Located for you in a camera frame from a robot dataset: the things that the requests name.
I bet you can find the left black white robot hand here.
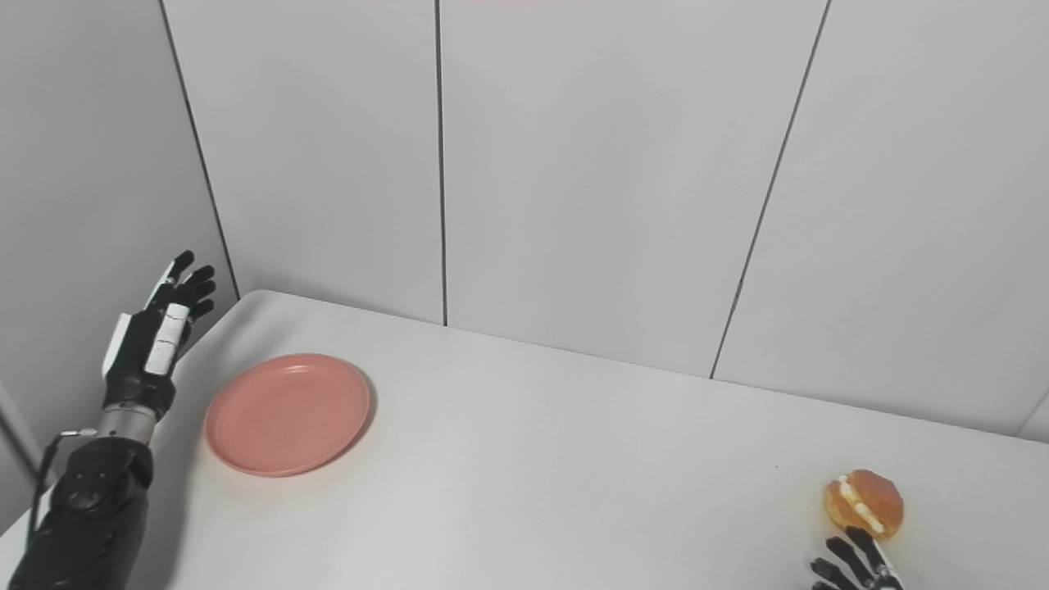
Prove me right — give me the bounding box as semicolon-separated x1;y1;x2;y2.
101;250;217;420

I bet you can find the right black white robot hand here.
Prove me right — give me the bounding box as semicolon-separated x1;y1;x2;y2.
810;527;904;590

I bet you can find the cream puff pastry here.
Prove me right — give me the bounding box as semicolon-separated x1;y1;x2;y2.
823;469;905;542

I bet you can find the pink round plate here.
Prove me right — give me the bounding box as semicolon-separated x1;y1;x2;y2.
204;353;371;478

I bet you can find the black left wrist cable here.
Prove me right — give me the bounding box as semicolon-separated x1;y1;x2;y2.
25;428;99;558

